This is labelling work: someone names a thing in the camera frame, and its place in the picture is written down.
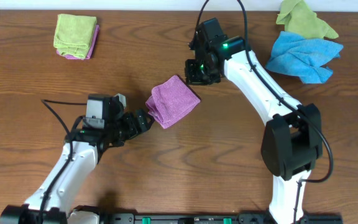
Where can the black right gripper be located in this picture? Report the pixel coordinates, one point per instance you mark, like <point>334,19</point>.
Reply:
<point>191,77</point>

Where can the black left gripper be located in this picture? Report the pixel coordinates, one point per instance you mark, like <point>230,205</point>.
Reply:
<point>134,123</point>

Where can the purple microfiber cloth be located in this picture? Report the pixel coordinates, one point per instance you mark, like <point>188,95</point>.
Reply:
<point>171,101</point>

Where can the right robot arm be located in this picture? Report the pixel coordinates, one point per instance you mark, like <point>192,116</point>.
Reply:
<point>289,147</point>

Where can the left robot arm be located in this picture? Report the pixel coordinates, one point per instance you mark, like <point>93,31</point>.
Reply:
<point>51,202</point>

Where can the crumpled blue cloth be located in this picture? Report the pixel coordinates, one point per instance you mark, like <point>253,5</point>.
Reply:
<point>296,56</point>

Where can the crumpled olive green cloth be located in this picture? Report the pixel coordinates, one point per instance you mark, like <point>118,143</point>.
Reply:
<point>297,17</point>

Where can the folded pink cloth under green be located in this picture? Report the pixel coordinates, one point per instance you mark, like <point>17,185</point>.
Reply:
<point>90,52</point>

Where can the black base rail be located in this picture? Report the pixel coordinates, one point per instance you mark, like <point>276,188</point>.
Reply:
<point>204,218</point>

